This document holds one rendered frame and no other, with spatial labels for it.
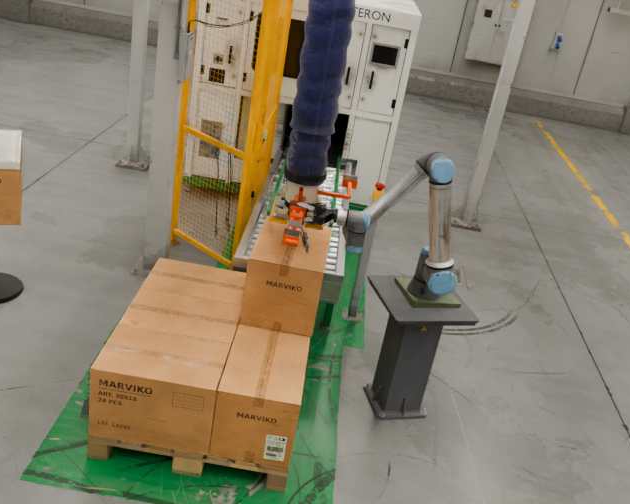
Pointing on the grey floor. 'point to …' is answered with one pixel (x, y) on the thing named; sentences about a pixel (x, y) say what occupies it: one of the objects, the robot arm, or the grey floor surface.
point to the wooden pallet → (277, 478)
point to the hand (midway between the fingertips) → (297, 211)
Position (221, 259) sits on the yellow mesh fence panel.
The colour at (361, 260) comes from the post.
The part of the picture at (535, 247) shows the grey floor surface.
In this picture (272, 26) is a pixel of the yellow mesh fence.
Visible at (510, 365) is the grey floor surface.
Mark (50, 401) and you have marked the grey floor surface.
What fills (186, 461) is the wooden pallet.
